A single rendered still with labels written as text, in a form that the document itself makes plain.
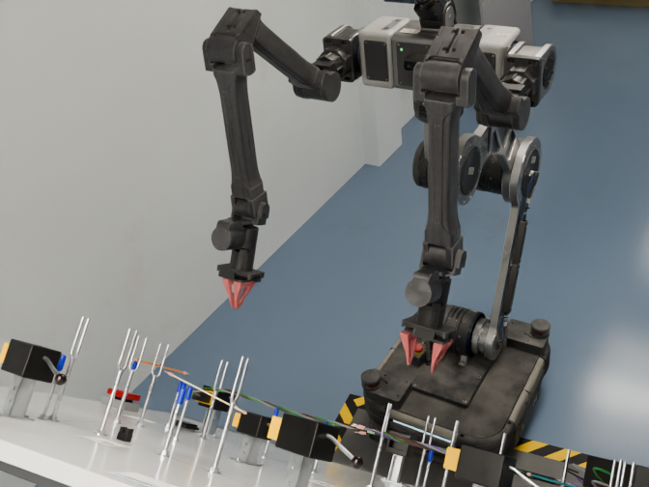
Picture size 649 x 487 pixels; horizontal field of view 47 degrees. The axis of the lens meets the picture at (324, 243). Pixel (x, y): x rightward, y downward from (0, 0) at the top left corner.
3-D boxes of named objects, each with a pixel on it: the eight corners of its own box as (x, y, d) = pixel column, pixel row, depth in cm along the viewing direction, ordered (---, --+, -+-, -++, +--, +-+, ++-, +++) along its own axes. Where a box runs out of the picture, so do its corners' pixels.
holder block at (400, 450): (413, 485, 158) (424, 439, 160) (399, 485, 147) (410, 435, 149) (393, 479, 159) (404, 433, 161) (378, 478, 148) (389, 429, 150)
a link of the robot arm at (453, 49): (483, 15, 132) (431, 12, 137) (462, 88, 131) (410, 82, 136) (533, 102, 171) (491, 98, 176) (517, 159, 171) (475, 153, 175)
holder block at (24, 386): (28, 429, 84) (54, 351, 86) (-16, 409, 92) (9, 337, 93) (64, 435, 88) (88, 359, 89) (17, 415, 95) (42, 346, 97)
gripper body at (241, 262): (248, 282, 178) (253, 251, 176) (214, 272, 182) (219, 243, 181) (264, 279, 183) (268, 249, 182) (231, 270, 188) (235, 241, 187)
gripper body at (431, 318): (444, 341, 154) (451, 306, 153) (399, 328, 159) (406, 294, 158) (455, 336, 160) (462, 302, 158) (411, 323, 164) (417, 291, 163)
